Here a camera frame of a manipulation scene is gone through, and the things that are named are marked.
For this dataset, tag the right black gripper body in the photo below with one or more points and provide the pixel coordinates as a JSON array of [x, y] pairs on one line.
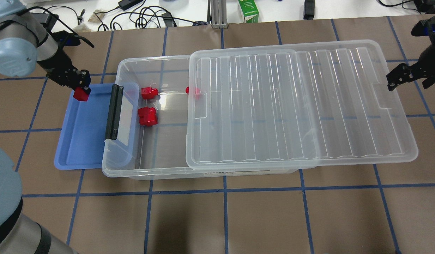
[[424, 68]]

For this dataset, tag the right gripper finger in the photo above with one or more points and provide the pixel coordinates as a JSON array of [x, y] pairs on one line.
[[399, 75]]

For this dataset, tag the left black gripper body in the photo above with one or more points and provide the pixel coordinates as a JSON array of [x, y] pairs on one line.
[[60, 69]]

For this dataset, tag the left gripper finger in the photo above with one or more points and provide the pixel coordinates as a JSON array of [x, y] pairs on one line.
[[84, 81]]

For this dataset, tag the clear plastic box lid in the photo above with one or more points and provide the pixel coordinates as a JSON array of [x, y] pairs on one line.
[[360, 121]]

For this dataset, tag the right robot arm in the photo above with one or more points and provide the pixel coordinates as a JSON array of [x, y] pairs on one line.
[[424, 68]]

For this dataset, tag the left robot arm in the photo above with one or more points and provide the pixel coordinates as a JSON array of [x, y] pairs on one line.
[[25, 43]]

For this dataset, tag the clear plastic storage box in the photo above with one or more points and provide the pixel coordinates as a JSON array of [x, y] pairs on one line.
[[150, 141]]

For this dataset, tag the blue plastic tray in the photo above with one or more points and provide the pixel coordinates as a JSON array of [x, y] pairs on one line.
[[81, 141]]

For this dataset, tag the black power adapter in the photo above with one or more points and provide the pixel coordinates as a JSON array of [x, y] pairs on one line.
[[127, 4]]

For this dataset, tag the green white carton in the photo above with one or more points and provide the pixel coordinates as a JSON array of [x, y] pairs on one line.
[[248, 11]]

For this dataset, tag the black box latch handle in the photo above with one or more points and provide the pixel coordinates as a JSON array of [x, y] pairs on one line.
[[115, 107]]

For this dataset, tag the aluminium frame post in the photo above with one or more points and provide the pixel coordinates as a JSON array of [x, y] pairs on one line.
[[217, 14]]

